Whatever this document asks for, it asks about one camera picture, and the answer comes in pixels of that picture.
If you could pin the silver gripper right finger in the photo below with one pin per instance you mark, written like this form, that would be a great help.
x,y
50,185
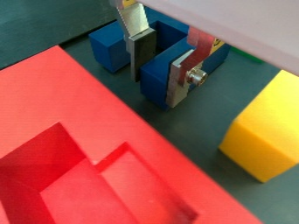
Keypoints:
x,y
186,68

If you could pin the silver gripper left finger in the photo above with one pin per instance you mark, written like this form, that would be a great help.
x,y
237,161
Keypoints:
x,y
139,35

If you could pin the blue U-shaped block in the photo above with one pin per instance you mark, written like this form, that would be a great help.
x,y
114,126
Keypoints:
x,y
110,51

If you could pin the yellow long bar block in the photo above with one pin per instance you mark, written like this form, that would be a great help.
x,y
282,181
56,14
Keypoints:
x,y
262,139

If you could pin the red base block with slots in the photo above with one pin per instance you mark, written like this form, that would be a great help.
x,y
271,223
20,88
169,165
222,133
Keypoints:
x,y
83,162

